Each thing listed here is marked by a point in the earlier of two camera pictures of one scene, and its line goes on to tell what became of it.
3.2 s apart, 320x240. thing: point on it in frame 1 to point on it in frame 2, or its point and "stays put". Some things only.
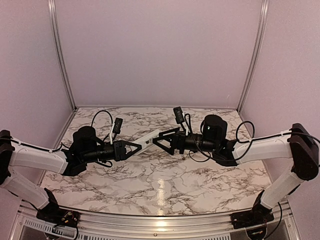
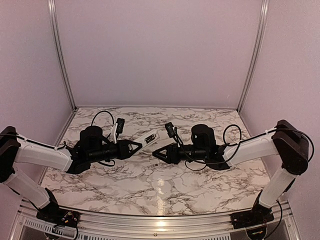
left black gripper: x=120 y=150 stays put
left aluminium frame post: x=59 y=52 stays put
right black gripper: x=177 y=141 to x=172 y=156
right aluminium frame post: x=257 y=47 stays put
